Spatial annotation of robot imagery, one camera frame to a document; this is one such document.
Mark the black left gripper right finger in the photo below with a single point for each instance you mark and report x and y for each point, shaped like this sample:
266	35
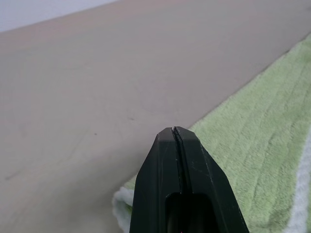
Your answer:
206	174

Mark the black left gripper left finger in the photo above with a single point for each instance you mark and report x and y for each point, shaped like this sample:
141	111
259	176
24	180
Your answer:
155	174

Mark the green and white towel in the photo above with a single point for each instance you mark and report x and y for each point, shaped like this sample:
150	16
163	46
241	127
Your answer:
257	145

